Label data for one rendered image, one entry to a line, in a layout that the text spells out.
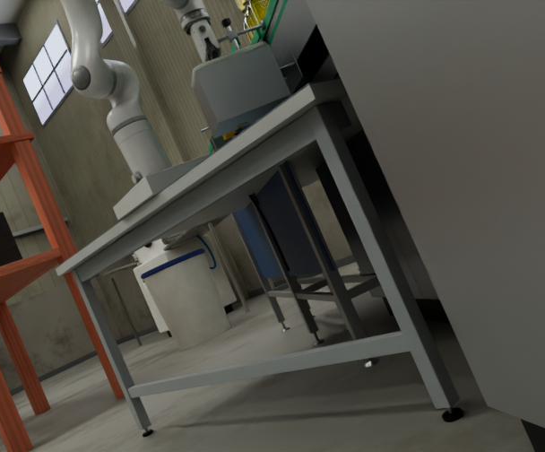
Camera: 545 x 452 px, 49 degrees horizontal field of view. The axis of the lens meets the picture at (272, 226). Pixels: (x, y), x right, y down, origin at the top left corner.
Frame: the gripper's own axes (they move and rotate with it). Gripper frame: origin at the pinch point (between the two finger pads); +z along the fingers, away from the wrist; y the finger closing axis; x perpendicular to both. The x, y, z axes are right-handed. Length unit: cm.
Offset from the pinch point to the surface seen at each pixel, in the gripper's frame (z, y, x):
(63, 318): 22, 868, 237
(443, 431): 98, -48, -4
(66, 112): -272, 793, 96
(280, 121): 26.6, -42.0, -0.1
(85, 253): 26, 56, 60
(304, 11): 0.7, -26.9, -20.8
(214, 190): 30.7, -8.5, 15.2
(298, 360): 80, -11, 13
